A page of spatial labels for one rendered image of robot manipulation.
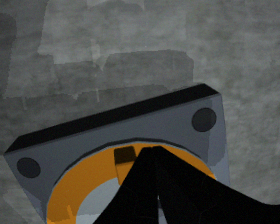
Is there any orange round plate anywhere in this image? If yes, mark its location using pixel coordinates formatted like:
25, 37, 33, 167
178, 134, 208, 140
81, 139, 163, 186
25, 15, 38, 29
46, 137, 217, 224

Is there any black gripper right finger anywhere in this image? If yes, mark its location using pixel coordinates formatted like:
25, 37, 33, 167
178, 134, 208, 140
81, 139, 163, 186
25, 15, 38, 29
152, 146, 280, 224

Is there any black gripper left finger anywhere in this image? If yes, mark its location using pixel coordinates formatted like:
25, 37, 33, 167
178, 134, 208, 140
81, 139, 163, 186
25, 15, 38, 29
92, 147, 159, 224

